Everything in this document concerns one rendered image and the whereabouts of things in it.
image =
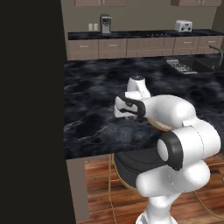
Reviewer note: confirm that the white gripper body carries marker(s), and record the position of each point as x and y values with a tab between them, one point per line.
121	106

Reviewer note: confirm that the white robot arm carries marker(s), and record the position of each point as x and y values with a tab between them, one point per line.
175	110

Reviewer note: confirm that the clear glass of water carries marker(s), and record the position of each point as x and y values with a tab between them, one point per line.
125	134

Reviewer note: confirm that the tan ice bowl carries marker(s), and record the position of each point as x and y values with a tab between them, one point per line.
159	126

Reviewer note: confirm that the brown base cupboard run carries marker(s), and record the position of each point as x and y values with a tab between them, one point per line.
116	48

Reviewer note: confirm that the black stool with gold legs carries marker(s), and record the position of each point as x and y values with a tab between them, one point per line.
137	163

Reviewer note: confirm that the black hob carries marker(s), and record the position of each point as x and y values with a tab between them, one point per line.
157	34

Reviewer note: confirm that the silver coffee machine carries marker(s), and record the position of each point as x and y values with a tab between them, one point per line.
106	24

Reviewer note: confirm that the tall black unit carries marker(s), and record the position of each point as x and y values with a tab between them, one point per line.
32	116

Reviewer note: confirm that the dark sink basin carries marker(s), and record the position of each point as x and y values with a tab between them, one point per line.
204	65

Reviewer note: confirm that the taupe island base panel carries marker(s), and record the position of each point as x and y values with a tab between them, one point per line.
78	189

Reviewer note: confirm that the white toaster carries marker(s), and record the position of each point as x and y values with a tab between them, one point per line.
183	26

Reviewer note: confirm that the dark grey tap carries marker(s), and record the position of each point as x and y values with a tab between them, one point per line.
220	55

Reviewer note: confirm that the white wall socket plate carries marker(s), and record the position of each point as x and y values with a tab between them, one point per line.
96	27
90	27

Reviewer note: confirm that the brown wall cupboard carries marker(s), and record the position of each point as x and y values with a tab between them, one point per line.
198	2
99	2

